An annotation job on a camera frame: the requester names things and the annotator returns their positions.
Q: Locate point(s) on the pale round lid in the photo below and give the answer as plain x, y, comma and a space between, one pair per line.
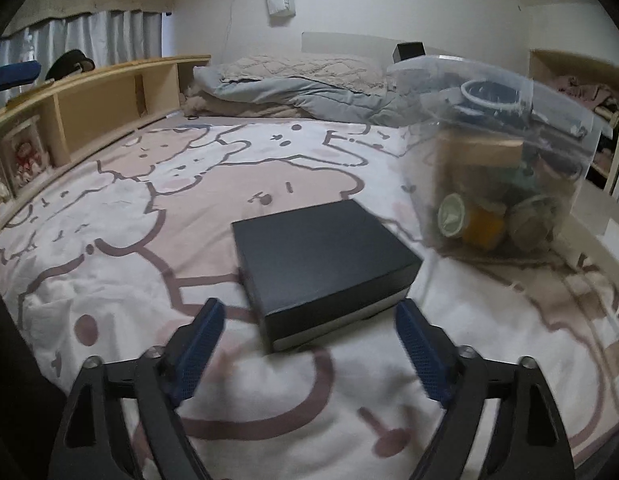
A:
452, 216

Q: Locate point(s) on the white round container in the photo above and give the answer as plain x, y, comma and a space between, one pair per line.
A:
489, 102

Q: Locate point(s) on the black box with barcode label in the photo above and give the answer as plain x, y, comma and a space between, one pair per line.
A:
409, 51

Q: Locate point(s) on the grey curtain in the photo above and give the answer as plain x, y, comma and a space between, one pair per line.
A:
119, 35

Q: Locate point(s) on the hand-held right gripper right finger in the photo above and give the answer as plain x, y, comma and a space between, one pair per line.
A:
419, 350

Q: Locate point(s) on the beige textured pillow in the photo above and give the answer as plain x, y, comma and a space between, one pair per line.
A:
309, 70

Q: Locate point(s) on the pink doll in frame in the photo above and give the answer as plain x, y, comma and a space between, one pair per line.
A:
29, 157

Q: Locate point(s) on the grey duvet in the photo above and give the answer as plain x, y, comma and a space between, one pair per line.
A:
314, 97

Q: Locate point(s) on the black cap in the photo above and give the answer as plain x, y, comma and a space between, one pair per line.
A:
69, 62

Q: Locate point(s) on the wooden closet niche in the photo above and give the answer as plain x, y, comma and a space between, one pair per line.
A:
544, 67

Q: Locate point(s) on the plain black box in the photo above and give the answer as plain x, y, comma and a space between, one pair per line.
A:
314, 255

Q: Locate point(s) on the beige bed mattress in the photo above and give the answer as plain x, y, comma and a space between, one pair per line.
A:
589, 197

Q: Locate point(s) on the wooden bedside shelf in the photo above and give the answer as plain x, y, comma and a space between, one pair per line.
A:
99, 105

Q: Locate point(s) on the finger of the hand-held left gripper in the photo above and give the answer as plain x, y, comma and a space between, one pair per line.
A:
14, 74

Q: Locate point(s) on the clear plastic storage bin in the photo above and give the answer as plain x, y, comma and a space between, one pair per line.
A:
424, 110

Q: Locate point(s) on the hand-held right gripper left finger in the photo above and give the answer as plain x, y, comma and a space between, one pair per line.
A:
199, 355

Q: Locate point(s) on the pink clothes pile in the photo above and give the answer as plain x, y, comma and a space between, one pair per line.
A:
584, 91

